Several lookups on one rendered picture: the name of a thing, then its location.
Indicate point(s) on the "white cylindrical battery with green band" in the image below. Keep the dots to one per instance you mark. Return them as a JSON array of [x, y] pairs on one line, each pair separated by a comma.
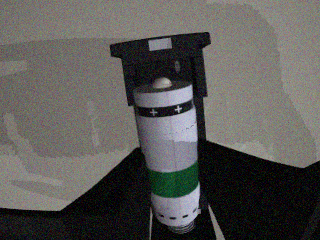
[[166, 118]]

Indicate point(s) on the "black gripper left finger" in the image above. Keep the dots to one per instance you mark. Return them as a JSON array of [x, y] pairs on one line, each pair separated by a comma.
[[116, 208]]

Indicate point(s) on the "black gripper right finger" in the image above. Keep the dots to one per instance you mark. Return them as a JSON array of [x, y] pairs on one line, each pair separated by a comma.
[[256, 199]]

